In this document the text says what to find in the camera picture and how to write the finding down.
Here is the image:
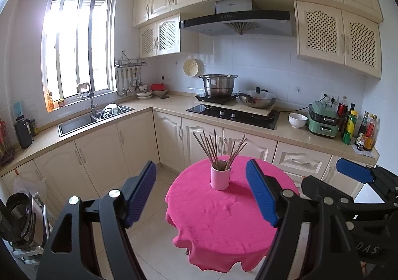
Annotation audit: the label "steel sink faucet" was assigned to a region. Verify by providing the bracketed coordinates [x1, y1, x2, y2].
[76, 83, 98, 117]

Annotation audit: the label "pink tablecloth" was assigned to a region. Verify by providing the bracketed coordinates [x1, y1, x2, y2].
[165, 156, 300, 273]

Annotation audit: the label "steel kitchen sink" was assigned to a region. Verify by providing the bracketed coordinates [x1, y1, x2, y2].
[57, 104, 135, 138]

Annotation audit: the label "dishes in steel rack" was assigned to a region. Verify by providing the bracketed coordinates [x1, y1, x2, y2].
[100, 104, 122, 120]

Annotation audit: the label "white plastic bag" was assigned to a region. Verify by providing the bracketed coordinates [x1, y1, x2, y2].
[12, 171, 47, 206]

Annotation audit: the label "black induction cooker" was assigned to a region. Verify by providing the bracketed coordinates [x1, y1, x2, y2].
[195, 92, 238, 105]

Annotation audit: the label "red label cola bottle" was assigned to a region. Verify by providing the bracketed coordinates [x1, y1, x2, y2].
[338, 96, 349, 131]

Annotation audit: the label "bowl with red lid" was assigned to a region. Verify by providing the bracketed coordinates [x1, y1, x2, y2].
[151, 83, 169, 99]

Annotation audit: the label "stacked bowls on counter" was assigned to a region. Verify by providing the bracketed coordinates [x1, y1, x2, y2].
[136, 84, 153, 99]

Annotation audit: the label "cream lower kitchen cabinets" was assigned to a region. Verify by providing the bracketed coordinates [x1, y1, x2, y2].
[0, 107, 378, 225]

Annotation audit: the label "small lattice door cabinet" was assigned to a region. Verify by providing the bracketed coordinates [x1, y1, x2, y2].
[138, 13, 181, 57]

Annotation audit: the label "white pink cup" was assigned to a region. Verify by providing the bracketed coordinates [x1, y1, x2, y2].
[210, 160, 232, 190]

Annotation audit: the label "stainless steel pot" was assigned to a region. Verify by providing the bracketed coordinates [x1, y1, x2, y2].
[199, 74, 238, 97]

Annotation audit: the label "dark sauce bottle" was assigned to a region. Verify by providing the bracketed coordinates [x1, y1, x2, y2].
[356, 112, 369, 148]

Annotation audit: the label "barred kitchen window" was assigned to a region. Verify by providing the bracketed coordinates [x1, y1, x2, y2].
[42, 0, 115, 110]

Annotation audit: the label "wok with glass lid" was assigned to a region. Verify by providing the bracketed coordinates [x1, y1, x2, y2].
[238, 87, 277, 109]

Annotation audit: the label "white ceramic bowl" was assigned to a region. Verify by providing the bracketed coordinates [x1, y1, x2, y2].
[288, 113, 308, 129]

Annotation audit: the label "green electric cooker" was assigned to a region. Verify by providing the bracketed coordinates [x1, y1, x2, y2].
[308, 101, 340, 139]

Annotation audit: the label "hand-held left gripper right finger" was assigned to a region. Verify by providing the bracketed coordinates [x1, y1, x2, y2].
[246, 159, 364, 280]

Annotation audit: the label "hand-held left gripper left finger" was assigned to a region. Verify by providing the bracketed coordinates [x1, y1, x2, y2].
[36, 160, 157, 280]

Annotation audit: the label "steel wall utensil rack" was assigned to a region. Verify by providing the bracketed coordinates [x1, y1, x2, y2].
[114, 49, 147, 68]

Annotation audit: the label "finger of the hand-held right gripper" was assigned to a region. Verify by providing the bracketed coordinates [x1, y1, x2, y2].
[301, 176, 386, 221]
[337, 158, 398, 201]

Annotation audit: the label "red utensil stand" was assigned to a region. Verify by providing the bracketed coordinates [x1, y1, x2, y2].
[0, 119, 16, 165]

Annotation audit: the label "black gas stove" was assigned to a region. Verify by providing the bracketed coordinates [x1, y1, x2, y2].
[187, 104, 280, 130]

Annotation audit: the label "black electric kettle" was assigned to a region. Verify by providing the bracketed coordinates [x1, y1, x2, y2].
[14, 119, 35, 149]

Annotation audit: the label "bunch of wooden chopsticks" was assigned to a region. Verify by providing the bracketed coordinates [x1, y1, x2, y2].
[192, 130, 248, 172]

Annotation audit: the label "black steel range hood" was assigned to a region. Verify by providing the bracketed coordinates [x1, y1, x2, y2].
[179, 0, 296, 37]

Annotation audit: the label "row of hanging steel utensils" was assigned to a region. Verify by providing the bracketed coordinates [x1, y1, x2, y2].
[116, 66, 143, 96]

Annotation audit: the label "black grey floor appliance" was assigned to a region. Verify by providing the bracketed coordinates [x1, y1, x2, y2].
[0, 191, 52, 263]

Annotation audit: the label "beige stove cover board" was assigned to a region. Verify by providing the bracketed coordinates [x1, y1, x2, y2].
[195, 98, 276, 117]

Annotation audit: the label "amber sauce bottle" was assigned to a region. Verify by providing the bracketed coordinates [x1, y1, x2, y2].
[364, 114, 378, 152]

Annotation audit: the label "large lattice door cabinet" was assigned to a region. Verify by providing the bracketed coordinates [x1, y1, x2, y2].
[294, 0, 382, 79]

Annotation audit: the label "white paper sheet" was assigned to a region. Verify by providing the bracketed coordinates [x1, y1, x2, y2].
[354, 143, 376, 158]

